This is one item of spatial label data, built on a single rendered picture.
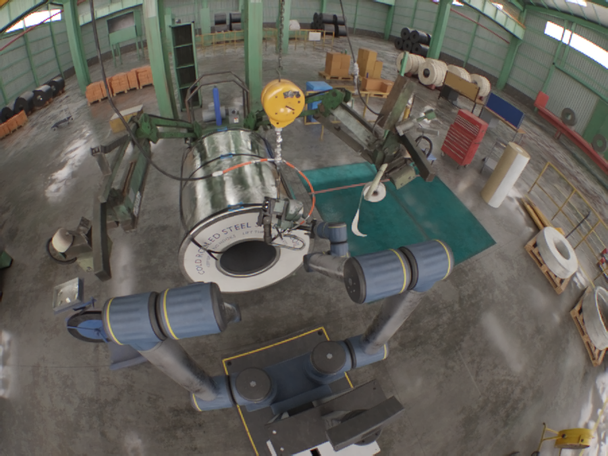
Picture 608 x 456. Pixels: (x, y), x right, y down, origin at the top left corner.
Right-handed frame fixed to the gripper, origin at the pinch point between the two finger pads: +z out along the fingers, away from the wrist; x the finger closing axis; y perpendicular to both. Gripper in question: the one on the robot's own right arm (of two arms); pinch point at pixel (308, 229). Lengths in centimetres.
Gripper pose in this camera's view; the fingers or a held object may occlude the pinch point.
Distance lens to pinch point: 176.4
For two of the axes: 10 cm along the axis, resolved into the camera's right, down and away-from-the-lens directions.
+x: -1.5, 9.9, -0.4
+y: -8.5, -1.5, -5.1
